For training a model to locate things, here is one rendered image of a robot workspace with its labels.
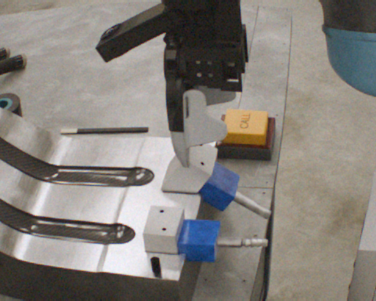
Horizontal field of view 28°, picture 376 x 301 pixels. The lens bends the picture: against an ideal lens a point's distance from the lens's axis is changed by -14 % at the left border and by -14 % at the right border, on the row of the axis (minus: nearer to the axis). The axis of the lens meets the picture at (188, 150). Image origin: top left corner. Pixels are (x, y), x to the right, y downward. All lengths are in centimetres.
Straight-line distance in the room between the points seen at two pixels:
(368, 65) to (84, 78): 106
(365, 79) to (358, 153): 220
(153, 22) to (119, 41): 5
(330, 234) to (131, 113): 109
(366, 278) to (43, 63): 91
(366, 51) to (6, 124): 78
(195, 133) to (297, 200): 150
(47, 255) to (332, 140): 182
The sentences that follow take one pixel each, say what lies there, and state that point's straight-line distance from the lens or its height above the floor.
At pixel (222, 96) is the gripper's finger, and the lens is 99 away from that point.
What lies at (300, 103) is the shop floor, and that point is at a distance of 283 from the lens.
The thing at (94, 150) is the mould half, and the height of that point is 88.
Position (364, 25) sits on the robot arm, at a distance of 39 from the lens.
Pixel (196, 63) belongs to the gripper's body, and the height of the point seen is 106.
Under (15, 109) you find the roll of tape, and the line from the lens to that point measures 132.
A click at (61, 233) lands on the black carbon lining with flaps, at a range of 97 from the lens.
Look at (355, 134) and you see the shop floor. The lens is 269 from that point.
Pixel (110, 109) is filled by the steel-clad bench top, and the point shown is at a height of 80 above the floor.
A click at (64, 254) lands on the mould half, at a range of 93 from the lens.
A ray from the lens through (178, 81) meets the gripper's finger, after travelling 89.
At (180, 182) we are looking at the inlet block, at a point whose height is 90.
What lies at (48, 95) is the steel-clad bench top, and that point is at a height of 80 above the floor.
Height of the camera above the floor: 150
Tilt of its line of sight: 35 degrees down
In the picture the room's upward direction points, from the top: 4 degrees counter-clockwise
